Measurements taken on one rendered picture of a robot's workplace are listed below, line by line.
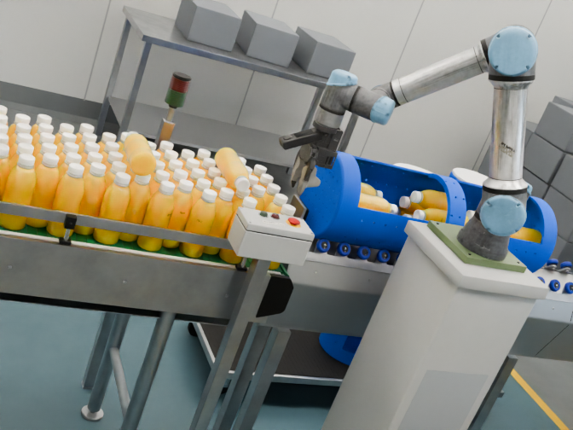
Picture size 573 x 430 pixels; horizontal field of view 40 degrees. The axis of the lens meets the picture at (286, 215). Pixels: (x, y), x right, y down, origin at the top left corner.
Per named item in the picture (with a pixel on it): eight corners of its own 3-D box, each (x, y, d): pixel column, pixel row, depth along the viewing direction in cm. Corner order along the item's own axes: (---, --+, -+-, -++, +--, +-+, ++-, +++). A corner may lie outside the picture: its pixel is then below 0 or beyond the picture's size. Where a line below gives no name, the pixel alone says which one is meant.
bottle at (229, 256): (214, 258, 226) (234, 201, 219) (222, 250, 232) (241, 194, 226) (236, 268, 225) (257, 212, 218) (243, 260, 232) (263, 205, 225)
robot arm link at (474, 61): (528, 15, 213) (363, 84, 231) (528, 17, 203) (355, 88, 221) (542, 55, 215) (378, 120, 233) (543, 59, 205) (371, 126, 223)
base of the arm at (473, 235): (515, 263, 227) (529, 233, 223) (476, 258, 220) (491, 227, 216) (484, 237, 239) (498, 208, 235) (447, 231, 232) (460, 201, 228)
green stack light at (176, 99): (184, 108, 256) (189, 95, 254) (166, 104, 253) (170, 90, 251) (181, 102, 261) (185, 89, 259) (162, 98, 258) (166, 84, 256)
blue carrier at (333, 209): (535, 289, 278) (570, 218, 269) (320, 253, 241) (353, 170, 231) (491, 251, 302) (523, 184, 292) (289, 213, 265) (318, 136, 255)
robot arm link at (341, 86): (358, 80, 209) (329, 68, 210) (344, 119, 213) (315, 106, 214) (364, 78, 216) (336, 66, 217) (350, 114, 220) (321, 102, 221)
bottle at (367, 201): (345, 210, 242) (396, 220, 250) (348, 188, 243) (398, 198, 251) (334, 211, 248) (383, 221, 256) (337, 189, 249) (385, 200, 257)
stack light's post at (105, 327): (93, 389, 297) (175, 124, 258) (82, 389, 296) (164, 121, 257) (91, 383, 301) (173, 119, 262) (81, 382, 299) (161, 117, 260)
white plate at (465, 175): (498, 179, 374) (497, 181, 374) (446, 162, 368) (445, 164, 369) (518, 201, 349) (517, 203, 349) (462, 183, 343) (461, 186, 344)
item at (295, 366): (491, 416, 382) (505, 392, 377) (205, 401, 315) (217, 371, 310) (438, 351, 425) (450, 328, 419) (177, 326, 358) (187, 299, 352)
